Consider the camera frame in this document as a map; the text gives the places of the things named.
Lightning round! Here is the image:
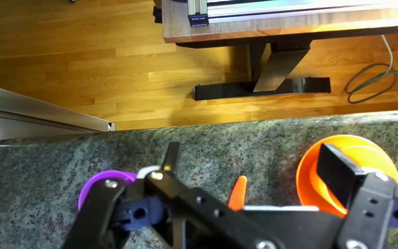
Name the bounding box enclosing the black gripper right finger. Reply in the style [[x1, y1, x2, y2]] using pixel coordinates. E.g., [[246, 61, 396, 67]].
[[317, 144, 367, 208]]

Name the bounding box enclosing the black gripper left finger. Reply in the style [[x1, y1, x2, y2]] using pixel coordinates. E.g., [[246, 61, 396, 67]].
[[161, 143, 180, 173]]

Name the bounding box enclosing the orange plastic spoon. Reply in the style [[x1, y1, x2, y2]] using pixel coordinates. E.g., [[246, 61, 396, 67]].
[[228, 176, 248, 212]]

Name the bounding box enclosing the orange plastic bowl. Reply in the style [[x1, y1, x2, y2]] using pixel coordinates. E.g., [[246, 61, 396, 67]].
[[296, 135, 398, 218]]

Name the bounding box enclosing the purple plastic cup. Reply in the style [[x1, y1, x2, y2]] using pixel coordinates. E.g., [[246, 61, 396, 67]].
[[78, 171, 137, 209]]

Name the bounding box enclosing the wooden desk with black base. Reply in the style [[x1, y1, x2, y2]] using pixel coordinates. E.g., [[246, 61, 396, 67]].
[[154, 0, 398, 101]]

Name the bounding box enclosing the grey cable on floor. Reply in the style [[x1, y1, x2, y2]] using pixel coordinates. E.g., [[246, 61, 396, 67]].
[[343, 34, 398, 106]]

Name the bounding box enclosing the aluminium rail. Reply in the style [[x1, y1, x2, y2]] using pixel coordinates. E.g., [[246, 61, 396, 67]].
[[0, 89, 115, 142]]

